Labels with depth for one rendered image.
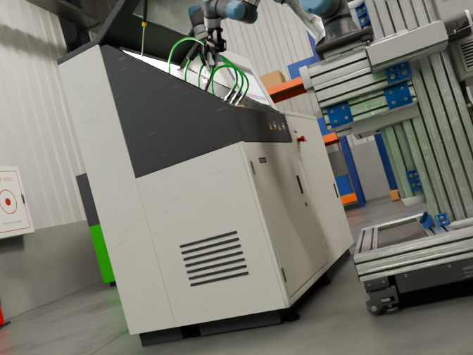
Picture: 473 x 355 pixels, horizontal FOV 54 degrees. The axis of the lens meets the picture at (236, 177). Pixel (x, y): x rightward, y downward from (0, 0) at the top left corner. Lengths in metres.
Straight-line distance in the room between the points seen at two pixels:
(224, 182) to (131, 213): 0.52
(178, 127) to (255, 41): 7.19
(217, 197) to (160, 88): 0.57
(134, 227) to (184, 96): 0.67
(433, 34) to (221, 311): 1.39
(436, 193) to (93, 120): 1.60
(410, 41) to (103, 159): 1.47
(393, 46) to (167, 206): 1.16
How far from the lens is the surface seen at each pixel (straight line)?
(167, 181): 2.16
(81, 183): 6.23
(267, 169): 2.15
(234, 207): 2.01
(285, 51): 9.06
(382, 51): 1.80
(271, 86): 7.75
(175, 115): 2.13
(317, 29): 2.61
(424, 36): 1.81
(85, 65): 2.47
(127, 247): 2.34
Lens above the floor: 0.53
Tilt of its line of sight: 3 degrees up
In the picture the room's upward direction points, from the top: 16 degrees counter-clockwise
